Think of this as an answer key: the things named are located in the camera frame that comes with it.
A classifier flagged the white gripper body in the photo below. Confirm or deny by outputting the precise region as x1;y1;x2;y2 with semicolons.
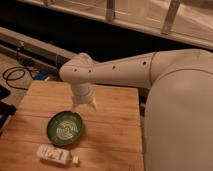
72;90;93;104

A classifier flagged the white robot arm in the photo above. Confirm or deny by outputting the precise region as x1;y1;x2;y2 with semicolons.
59;49;213;171

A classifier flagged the green ceramic bowl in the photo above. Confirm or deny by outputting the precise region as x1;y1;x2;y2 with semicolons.
46;111;84;146

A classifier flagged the blue box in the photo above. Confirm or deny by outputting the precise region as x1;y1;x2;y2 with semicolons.
34;70;50;80

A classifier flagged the black object at left edge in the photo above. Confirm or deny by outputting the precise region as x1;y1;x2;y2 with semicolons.
0;85;16;135

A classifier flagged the black coiled cable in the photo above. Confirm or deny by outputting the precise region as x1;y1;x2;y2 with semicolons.
2;41;36;90

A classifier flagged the wooden window frame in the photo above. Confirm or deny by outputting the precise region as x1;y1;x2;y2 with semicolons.
18;0;213;50

